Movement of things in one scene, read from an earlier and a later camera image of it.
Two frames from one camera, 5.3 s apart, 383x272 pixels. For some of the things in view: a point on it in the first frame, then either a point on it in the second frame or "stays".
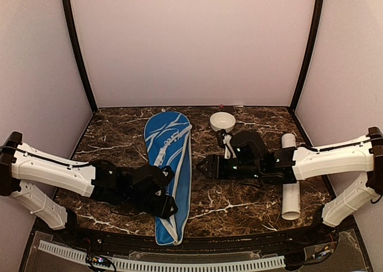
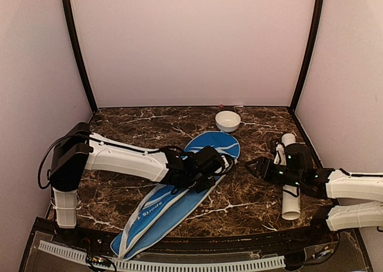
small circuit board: x=99 y=260 stays
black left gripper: x=163 y=209 to x=206 y=186
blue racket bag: x=168 y=142 to x=163 y=213
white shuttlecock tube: x=291 y=191 stays
